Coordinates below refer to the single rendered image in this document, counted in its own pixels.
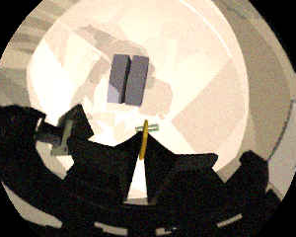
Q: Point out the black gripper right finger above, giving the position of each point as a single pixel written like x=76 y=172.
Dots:
x=161 y=165

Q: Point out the gold coin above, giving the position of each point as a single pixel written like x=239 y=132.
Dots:
x=144 y=140

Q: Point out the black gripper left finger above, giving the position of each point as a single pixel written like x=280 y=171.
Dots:
x=119 y=160

